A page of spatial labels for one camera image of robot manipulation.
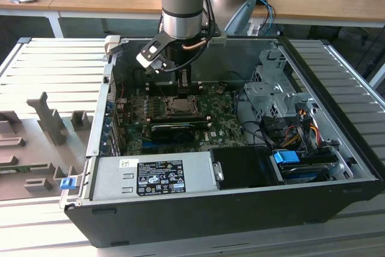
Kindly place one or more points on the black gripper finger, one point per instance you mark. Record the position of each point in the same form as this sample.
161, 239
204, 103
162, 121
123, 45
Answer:
184, 82

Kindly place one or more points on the silver CPU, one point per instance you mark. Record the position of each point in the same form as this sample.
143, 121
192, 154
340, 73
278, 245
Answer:
183, 105

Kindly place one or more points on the thin metal locking lever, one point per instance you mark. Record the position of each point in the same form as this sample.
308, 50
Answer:
163, 92

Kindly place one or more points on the CPU socket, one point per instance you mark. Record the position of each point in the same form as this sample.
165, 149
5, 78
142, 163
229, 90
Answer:
180, 113

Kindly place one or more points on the blue expansion slot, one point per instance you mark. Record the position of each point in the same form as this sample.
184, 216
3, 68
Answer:
147, 146

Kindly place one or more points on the round coin cell battery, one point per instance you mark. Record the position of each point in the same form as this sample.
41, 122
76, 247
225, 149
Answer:
220, 90

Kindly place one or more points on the black graphics card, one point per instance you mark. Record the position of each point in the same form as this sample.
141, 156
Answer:
171, 133

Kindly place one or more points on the green Dell motherboard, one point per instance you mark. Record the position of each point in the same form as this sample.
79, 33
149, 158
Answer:
222, 118

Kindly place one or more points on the beige case latch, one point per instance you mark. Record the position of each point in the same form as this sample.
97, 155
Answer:
112, 44

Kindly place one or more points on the silver metal drive cage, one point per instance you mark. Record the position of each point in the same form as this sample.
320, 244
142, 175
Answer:
270, 94

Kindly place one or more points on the silver power supply unit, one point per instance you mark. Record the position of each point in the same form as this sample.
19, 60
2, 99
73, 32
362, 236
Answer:
108, 178

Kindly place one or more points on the hard disk in blue carrier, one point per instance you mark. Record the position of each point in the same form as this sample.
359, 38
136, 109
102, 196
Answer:
285, 157

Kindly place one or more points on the black open PC case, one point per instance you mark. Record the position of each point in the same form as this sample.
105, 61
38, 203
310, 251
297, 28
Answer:
210, 218

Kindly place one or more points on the blue case latch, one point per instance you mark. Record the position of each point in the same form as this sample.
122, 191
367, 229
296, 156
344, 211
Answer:
67, 184

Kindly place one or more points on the grey parts rack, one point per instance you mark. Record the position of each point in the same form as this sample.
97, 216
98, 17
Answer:
36, 136

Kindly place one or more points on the green RAM stick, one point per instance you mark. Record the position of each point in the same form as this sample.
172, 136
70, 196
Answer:
24, 168

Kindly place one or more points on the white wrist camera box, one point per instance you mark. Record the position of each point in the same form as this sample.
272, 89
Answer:
147, 60

